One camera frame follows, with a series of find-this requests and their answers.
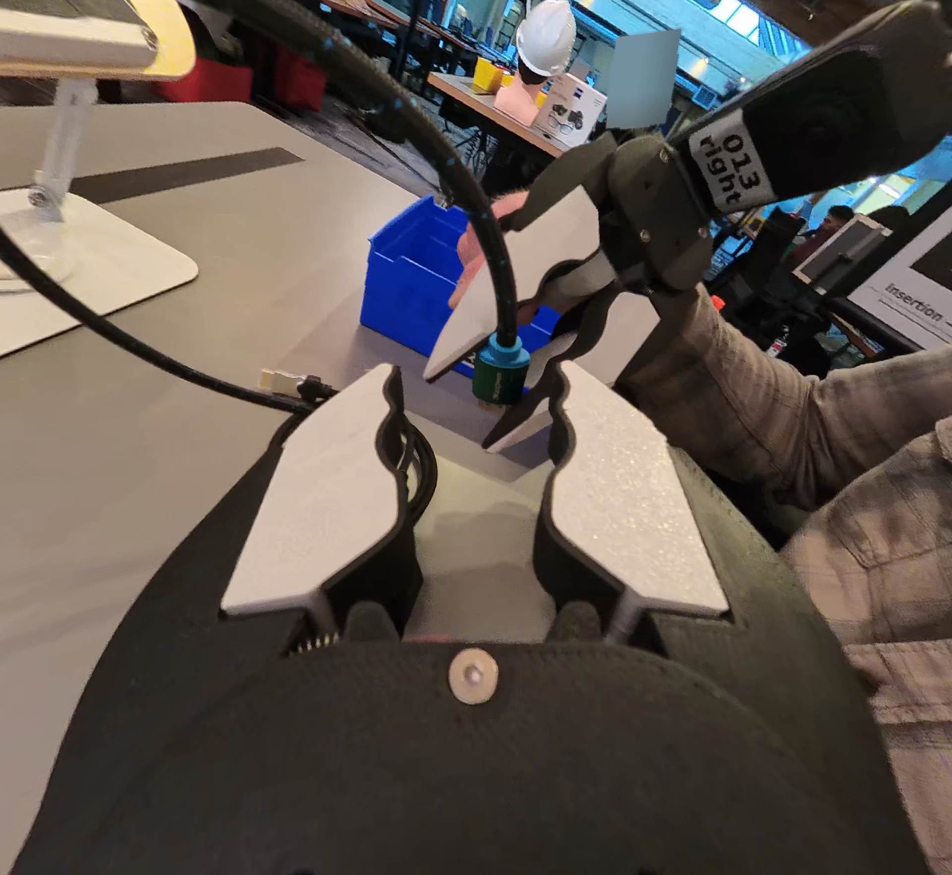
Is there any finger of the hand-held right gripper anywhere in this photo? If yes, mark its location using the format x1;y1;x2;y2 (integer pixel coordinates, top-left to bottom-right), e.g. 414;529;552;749
482;286;664;453
422;185;618;383

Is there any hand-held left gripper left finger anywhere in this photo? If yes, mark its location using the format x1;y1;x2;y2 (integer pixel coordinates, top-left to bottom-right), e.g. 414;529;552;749
220;363;425;619

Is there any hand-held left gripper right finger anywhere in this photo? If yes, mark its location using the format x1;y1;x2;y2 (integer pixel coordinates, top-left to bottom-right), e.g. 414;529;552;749
532;360;731;645

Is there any black switch pigtail cable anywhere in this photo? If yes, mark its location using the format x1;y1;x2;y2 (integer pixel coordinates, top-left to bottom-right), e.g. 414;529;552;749
0;224;440;526

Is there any green plug braided HDMI cable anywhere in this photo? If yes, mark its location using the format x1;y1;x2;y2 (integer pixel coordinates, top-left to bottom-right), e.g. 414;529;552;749
0;0;533;409

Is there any blue storage bin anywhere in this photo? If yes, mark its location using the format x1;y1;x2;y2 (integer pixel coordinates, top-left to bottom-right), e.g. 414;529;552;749
359;194;570;385

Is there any person's right hand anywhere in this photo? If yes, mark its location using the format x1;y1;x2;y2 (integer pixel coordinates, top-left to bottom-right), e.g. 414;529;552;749
448;190;538;327

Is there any white product box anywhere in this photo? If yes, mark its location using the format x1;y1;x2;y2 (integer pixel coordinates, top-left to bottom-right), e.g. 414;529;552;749
535;71;607;148

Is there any pink display stand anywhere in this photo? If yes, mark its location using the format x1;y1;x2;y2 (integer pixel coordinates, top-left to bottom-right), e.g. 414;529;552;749
494;75;547;128

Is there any wooden display table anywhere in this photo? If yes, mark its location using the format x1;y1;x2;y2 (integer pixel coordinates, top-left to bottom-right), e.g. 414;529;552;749
427;71;574;158

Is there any white hard hat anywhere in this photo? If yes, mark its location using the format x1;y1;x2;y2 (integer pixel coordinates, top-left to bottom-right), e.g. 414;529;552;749
515;0;578;78

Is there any white sign board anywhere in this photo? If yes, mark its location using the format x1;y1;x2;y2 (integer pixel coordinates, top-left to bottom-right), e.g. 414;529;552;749
848;205;952;351

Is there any person's plaid shirt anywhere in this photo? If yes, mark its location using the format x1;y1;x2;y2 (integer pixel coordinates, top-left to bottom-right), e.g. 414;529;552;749
781;417;952;875

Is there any red bag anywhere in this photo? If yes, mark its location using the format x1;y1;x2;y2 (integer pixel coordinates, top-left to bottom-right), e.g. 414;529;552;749
160;57;254;104
275;45;328;111

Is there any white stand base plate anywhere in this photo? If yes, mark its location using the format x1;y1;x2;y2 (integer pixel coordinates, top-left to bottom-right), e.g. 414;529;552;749
0;187;200;359

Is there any white bracket bar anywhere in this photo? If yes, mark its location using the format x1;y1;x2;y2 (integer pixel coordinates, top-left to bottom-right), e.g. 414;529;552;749
0;8;161;68

